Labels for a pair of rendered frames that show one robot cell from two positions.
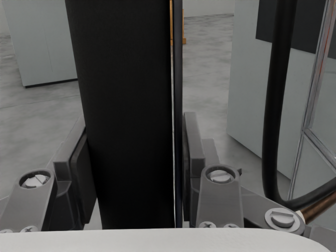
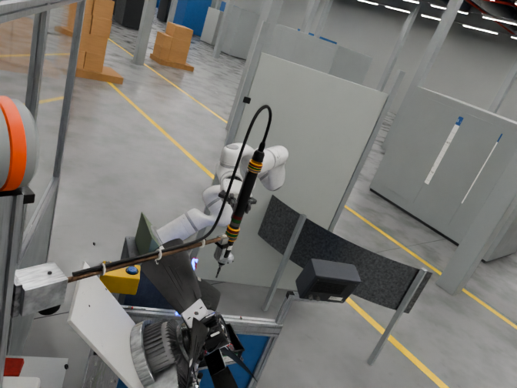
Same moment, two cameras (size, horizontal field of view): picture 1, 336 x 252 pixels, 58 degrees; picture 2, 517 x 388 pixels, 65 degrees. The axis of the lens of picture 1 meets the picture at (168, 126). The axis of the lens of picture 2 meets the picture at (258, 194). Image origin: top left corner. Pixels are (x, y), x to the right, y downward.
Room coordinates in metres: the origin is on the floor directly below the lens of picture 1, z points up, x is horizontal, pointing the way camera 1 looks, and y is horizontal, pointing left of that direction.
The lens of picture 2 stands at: (1.25, -0.39, 2.20)
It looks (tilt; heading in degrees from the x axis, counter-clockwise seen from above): 22 degrees down; 158
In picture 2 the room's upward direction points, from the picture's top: 20 degrees clockwise
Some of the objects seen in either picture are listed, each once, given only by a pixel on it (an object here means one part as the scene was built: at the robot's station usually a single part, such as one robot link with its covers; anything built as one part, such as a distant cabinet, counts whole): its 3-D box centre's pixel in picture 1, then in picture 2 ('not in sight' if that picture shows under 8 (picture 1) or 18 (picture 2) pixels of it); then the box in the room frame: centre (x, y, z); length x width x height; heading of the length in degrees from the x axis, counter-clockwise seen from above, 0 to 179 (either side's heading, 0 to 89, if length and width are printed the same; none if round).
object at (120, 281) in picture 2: not in sight; (118, 279); (-0.26, -0.28, 1.02); 0.16 x 0.10 x 0.11; 90
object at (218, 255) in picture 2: not in sight; (225, 246); (0.11, 0.01, 1.49); 0.09 x 0.07 x 0.10; 125
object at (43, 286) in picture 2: not in sight; (35, 289); (0.46, -0.50, 1.53); 0.10 x 0.07 x 0.08; 125
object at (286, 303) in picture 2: not in sight; (285, 308); (-0.25, 0.55, 0.96); 0.03 x 0.03 x 0.20; 0
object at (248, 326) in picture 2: not in sight; (195, 321); (-0.25, 0.12, 0.82); 0.90 x 0.04 x 0.08; 90
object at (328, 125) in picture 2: not in sight; (287, 179); (-1.69, 0.97, 1.10); 1.21 x 0.05 x 2.20; 90
